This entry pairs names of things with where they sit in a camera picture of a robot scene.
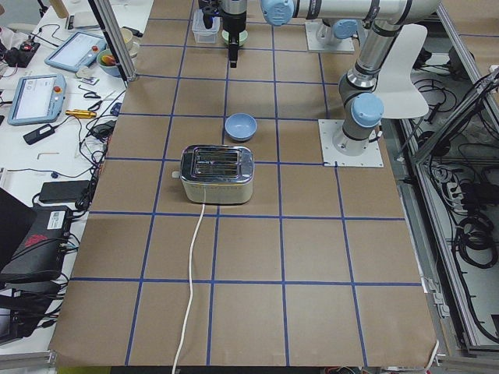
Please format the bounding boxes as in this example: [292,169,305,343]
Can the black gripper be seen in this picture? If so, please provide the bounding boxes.
[221,0,247,69]

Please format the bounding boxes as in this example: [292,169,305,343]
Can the green bowl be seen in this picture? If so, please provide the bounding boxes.
[221,30,249,47]

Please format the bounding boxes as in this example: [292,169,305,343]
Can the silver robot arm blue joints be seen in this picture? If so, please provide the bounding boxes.
[260,0,440,143]

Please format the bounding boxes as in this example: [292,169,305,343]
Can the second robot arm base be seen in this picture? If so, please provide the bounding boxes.
[319,19,358,45]

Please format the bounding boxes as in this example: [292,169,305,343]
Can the light blue bowl with items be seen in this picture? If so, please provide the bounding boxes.
[96,49,121,77]

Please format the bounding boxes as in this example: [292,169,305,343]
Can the clear plastic container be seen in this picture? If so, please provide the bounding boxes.
[191,9,220,44]

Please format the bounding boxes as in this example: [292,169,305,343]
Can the cream mug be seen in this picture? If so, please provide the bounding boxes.
[120,27,140,58]

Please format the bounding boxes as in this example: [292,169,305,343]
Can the silver two-slot toaster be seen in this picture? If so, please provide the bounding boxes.
[172,145,255,205]

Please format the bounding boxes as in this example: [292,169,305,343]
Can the blue teach pendant far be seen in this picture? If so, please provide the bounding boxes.
[44,32,107,72]

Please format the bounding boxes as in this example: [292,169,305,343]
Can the blue teach pendant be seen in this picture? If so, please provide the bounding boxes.
[7,73,66,126]
[44,32,107,72]

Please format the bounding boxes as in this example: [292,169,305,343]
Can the brass cylinder tool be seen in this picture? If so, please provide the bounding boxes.
[65,110,97,119]

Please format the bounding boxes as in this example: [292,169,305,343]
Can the black phone device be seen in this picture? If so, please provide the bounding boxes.
[23,124,55,145]

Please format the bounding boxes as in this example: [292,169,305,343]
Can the blue teach pendant near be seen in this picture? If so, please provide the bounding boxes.
[7,73,66,126]

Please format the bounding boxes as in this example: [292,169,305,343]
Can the black power adapter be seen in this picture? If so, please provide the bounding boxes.
[38,180,90,203]

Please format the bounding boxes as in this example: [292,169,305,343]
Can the black laptop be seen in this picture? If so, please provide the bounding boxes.
[1,189,72,287]

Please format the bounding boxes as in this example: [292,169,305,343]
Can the aluminium frame post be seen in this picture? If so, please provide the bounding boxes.
[88,0,136,83]

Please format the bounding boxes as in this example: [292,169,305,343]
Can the white toaster power cable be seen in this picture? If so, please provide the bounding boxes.
[172,203,207,374]

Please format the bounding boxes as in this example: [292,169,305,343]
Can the aluminium frame rail right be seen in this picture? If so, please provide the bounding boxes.
[398,72,498,354]

